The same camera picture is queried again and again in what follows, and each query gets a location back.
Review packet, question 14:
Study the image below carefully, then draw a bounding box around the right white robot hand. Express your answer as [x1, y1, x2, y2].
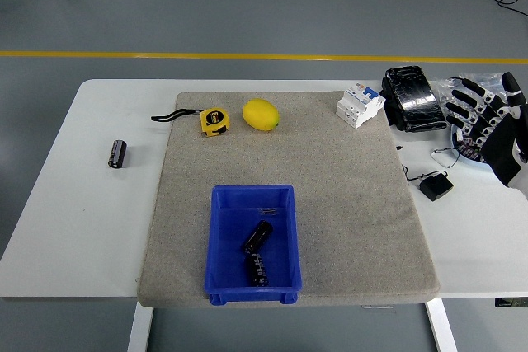
[444, 71, 528, 188]

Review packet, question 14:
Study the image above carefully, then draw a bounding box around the dark cylindrical battery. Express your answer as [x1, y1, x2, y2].
[241, 221, 274, 253]
[458, 135, 486, 162]
[107, 139, 128, 170]
[243, 251, 271, 289]

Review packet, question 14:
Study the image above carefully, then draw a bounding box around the blue plastic box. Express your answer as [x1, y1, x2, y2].
[204, 185, 304, 306]

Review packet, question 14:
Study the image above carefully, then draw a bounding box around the light blue bowl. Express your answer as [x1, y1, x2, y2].
[450, 120, 496, 170]

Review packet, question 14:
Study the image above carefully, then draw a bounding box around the clear bag of bluish parts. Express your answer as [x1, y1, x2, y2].
[460, 72, 507, 94]

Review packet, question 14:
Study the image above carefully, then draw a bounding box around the small black power adapter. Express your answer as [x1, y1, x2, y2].
[402, 165, 455, 203]

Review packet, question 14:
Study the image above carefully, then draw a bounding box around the black film-wrapped case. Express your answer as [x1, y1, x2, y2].
[379, 65, 450, 133]

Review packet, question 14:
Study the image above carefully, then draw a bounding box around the white circuit breaker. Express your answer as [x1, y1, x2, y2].
[336, 82, 387, 129]

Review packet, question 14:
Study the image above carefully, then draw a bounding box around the black table control panel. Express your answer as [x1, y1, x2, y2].
[494, 297, 528, 308]

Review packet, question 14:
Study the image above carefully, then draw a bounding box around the white table leg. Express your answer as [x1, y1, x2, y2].
[126, 301, 154, 352]
[426, 298, 458, 352]

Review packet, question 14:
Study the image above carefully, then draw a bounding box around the grey-brown mat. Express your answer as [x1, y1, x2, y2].
[137, 91, 441, 308]

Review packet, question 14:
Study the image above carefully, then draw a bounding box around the yellow lemon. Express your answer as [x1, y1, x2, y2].
[242, 98, 281, 132]

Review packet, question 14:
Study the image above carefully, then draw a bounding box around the yellow tape measure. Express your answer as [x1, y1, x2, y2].
[151, 107, 230, 138]

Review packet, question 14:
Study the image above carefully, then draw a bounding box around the thin wire loop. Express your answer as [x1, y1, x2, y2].
[431, 146, 461, 170]

